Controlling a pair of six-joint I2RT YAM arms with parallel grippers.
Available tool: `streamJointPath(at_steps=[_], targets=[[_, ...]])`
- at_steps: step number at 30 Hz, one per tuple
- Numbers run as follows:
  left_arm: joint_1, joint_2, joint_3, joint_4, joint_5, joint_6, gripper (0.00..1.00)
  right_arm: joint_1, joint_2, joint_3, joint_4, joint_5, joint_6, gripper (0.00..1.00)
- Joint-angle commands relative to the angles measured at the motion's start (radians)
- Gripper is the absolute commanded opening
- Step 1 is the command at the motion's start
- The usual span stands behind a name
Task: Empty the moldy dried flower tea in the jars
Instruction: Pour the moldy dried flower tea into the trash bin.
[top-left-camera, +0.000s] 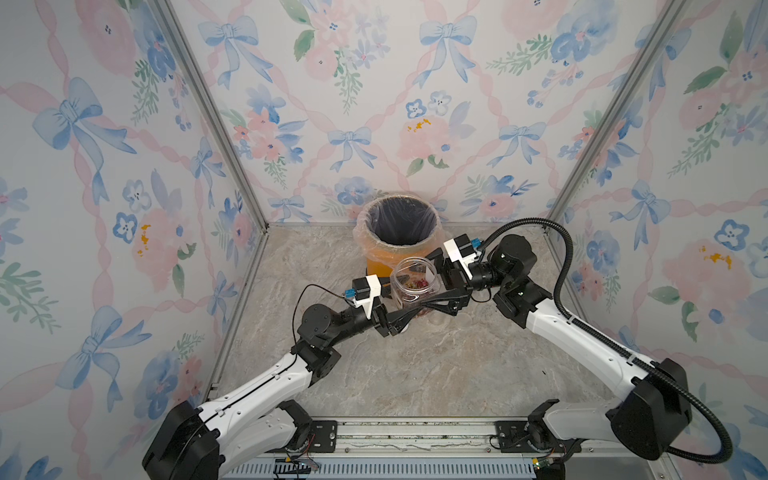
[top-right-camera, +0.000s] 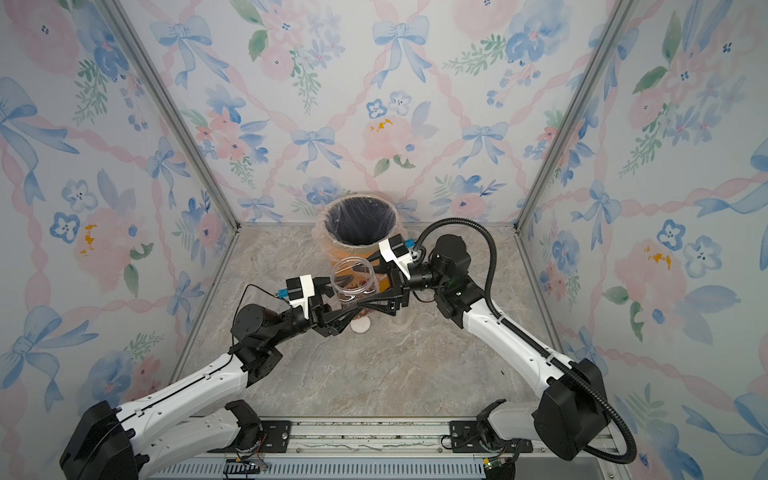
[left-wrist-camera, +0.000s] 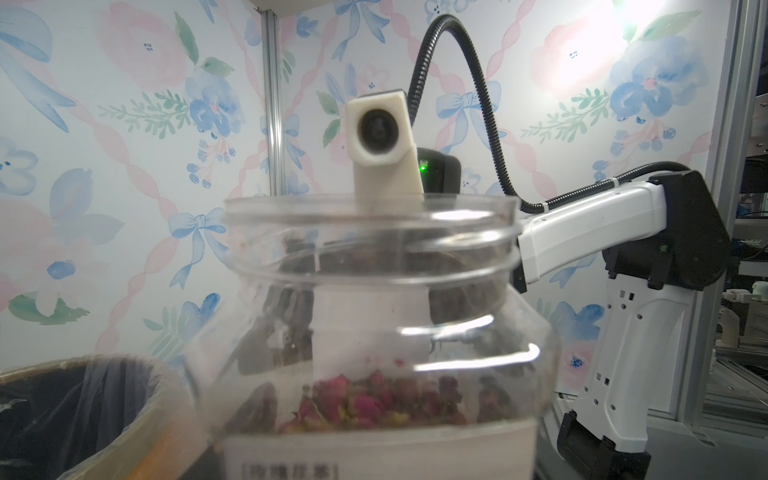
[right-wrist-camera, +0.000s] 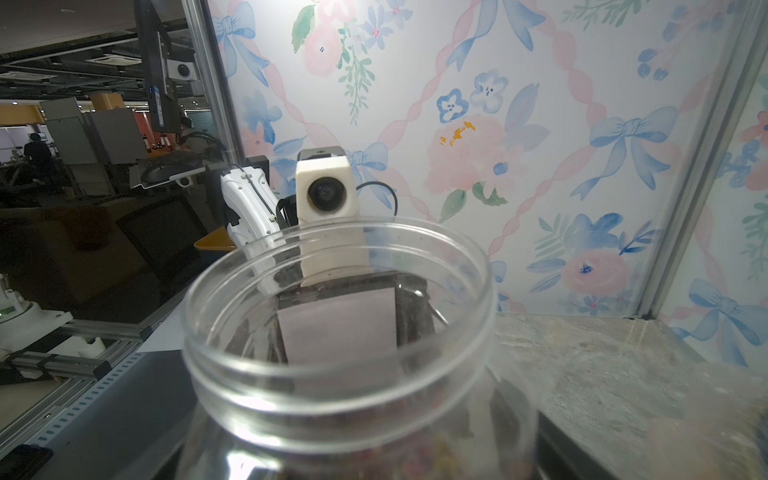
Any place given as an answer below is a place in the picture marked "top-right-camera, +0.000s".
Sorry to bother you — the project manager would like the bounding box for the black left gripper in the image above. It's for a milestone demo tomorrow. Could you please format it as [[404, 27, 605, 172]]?
[[269, 280, 361, 350]]

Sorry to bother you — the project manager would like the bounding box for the labelled flower tea jar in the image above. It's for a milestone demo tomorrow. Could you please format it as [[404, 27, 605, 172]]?
[[331, 256, 379, 307]]

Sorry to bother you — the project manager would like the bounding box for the white flower tea jar lid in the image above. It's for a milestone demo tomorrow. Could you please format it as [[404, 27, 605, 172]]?
[[349, 316, 371, 334]]

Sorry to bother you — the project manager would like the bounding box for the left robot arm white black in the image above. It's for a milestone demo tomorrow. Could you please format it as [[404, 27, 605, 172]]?
[[59, 275, 400, 479]]

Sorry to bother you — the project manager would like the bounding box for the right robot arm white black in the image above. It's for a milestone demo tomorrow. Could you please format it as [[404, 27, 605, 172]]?
[[324, 231, 623, 463]]

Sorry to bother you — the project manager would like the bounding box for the clear plastic bin liner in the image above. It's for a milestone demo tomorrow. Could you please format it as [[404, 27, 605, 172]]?
[[313, 191, 403, 280]]

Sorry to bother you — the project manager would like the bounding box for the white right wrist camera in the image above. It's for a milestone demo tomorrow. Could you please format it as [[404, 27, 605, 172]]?
[[378, 234, 414, 280]]

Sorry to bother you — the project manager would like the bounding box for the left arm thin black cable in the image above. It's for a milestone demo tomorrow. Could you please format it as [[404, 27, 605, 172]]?
[[230, 283, 289, 361]]

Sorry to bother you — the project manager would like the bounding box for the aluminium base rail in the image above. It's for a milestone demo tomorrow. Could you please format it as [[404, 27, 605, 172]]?
[[138, 417, 629, 479]]

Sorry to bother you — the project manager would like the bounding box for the black corrugated cable conduit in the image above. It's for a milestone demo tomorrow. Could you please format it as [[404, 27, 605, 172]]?
[[412, 217, 637, 466]]

